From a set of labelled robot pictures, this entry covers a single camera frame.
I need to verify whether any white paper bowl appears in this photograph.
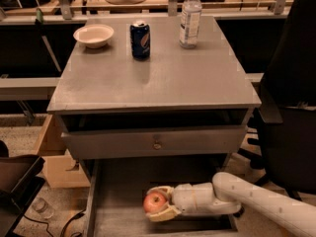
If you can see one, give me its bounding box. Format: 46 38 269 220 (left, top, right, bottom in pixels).
73 24 115 49

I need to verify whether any grey top drawer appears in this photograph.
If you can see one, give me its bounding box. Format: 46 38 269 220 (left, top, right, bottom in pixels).
61 125 247 160

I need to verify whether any black office chair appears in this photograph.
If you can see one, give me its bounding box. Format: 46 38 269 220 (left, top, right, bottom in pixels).
238 0 316 199

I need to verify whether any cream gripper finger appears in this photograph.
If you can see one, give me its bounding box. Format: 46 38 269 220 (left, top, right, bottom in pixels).
146 204 181 222
147 186 174 200

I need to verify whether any black bin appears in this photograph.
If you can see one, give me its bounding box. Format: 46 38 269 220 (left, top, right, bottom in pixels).
0 141 44 237

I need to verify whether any clear plastic water bottle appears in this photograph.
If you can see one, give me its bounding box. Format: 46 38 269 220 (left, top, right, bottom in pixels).
179 0 202 48

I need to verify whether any wooden background workbench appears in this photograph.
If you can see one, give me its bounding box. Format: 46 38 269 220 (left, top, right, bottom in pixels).
0 0 294 24

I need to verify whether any grey drawer cabinet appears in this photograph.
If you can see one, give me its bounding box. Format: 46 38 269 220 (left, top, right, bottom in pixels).
46 15 263 183

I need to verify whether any clear plastic cup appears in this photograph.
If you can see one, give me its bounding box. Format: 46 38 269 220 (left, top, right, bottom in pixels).
32 197 54 219

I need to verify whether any red apple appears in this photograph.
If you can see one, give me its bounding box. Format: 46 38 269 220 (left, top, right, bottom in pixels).
143 192 166 213

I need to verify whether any blue Pepsi can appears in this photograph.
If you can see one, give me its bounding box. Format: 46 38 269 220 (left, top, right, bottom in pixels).
129 21 150 60

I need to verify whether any black floor cable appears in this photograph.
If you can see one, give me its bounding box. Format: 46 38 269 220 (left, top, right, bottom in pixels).
22 208 86 237

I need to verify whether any grey open middle drawer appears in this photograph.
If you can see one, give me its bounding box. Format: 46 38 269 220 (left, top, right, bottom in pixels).
84 156 238 237

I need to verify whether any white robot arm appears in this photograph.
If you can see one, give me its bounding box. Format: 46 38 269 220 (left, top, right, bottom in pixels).
143 172 316 237

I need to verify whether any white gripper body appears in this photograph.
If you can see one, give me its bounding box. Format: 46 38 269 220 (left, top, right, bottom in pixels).
172 183 241 215

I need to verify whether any round metal drawer knob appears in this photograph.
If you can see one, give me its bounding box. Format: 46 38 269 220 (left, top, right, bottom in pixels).
153 141 162 150

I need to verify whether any cardboard box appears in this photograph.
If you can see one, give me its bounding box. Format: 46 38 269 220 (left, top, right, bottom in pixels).
33 115 90 189

